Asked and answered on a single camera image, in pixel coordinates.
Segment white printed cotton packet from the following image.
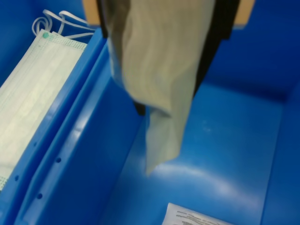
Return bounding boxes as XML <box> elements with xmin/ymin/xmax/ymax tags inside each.
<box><xmin>161</xmin><ymin>202</ymin><xmax>236</xmax><ymax>225</ymax></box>
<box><xmin>103</xmin><ymin>0</ymin><xmax>217</xmax><ymax>176</ymax></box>

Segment blue plastic bin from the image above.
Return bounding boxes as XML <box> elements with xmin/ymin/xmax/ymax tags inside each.
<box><xmin>13</xmin><ymin>0</ymin><xmax>300</xmax><ymax>225</ymax></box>
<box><xmin>0</xmin><ymin>0</ymin><xmax>105</xmax><ymax>225</ymax></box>

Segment pale green face mask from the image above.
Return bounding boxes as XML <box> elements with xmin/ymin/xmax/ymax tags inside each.
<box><xmin>0</xmin><ymin>29</ymin><xmax>89</xmax><ymax>191</ymax></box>

